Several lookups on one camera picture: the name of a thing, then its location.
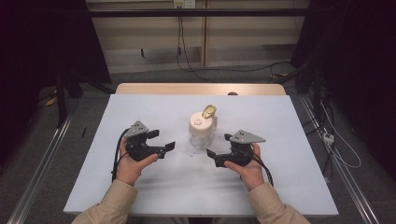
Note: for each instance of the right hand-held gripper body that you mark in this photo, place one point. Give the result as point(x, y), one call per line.
point(239, 152)

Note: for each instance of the person's left hand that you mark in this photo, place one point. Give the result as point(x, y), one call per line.
point(130, 171)

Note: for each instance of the beige wooden cabinet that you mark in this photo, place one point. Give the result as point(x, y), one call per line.
point(243, 40)

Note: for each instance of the white wall socket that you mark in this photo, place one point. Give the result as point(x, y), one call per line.
point(184, 3)

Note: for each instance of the white power strip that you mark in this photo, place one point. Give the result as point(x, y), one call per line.
point(328, 138)

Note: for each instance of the metal floor rail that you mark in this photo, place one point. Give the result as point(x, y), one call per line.
point(348, 183)
point(37, 177)

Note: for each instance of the white table mat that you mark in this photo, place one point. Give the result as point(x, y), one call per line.
point(186, 186)

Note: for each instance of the person's right hand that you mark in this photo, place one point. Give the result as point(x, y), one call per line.
point(252, 175)

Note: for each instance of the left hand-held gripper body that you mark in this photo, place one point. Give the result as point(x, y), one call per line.
point(138, 146)

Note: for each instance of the black metal stand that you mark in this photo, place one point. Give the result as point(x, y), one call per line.
point(61, 102)

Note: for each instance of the black pen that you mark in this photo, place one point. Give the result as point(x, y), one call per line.
point(84, 132)

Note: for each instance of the black horizontal metal bar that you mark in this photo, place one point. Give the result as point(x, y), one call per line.
point(199, 12)

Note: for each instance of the glass oil pot cream lid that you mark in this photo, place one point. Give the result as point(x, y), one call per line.
point(201, 126)

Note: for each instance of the black curtain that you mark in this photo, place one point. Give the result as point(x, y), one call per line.
point(358, 46)
point(40, 43)

